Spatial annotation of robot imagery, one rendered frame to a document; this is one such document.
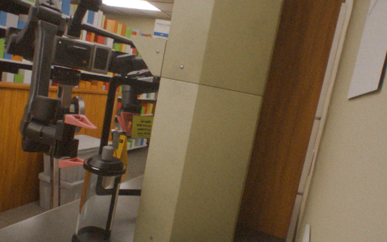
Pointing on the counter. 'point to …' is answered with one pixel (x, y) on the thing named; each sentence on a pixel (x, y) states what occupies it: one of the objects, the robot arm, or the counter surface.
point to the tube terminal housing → (206, 119)
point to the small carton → (161, 29)
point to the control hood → (151, 52)
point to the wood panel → (288, 114)
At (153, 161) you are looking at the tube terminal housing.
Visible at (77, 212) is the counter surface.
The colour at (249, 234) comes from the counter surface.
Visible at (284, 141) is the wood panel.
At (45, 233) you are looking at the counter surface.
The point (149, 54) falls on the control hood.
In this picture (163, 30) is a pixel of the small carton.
